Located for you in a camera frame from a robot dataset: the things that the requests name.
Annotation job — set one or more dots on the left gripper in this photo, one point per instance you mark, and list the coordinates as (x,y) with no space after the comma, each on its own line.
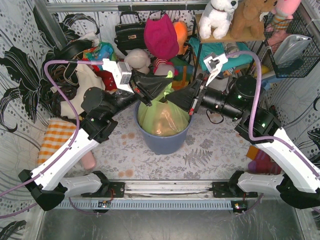
(137,89)

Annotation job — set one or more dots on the black wire basket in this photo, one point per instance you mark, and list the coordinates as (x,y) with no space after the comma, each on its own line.
(304,64)

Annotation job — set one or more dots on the rainbow striped cloth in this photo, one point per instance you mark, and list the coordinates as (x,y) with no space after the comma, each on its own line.
(184,73)

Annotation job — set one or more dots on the metal mounting rail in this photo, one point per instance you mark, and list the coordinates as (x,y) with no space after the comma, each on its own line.
(163,195)

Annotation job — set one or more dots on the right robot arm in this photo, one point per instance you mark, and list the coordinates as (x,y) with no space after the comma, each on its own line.
(299,183)

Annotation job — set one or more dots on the colourful printed cloth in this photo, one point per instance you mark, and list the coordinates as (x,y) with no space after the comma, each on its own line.
(103,50)

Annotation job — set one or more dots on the grey small plush ball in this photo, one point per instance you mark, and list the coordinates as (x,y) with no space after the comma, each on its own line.
(231,47)

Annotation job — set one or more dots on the blue-grey trash bin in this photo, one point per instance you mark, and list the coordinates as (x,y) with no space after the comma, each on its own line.
(162,145)

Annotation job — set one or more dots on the crumpled brown paper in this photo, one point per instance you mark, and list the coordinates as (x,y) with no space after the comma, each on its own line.
(163,124)

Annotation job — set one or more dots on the cream canvas tote bag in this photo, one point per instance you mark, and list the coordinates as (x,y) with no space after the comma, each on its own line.
(86,79)

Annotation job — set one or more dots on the silver foil pouch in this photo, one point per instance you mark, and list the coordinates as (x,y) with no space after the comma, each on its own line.
(291,48)

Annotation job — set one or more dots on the teal folded cloth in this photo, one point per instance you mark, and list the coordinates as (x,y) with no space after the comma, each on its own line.
(218,49)

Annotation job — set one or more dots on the green trash bag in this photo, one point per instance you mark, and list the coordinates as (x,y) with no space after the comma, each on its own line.
(156,115)

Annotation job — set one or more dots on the brown teddy bear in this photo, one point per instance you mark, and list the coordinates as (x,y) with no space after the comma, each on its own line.
(249,14)

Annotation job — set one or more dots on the black leather handbag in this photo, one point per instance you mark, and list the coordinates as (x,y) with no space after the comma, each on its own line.
(130,36)

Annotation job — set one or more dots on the white plush dog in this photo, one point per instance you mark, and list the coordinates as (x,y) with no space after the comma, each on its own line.
(216,18)

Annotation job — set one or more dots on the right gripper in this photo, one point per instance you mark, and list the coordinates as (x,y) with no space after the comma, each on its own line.
(196,95)

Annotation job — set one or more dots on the magenta cloth bag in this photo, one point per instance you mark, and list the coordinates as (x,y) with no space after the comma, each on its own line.
(160,38)

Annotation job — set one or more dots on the pink glasses case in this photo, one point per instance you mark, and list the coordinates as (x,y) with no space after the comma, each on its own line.
(88,161)

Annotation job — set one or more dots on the pink white plush doll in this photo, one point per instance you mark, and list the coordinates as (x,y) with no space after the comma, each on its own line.
(162,67)

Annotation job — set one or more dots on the red cloth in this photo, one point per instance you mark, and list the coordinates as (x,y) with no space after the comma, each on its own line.
(107,79)

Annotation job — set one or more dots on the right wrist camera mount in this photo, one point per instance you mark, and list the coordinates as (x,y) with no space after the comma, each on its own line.
(214,64)

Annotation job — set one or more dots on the black hat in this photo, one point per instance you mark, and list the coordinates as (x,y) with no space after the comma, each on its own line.
(73,50)

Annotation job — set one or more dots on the orange checked towel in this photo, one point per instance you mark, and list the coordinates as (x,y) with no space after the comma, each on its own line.
(57,133)

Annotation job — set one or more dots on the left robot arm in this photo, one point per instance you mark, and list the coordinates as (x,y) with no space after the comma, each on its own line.
(48,184)

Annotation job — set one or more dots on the orange plush toy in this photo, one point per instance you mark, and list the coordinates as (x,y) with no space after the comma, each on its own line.
(181,30)

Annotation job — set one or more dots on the white fluffy plush lamb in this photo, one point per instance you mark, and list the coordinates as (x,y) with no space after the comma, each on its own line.
(138,60)

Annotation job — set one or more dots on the pink plush toy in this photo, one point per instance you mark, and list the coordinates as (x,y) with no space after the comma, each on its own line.
(283,13)

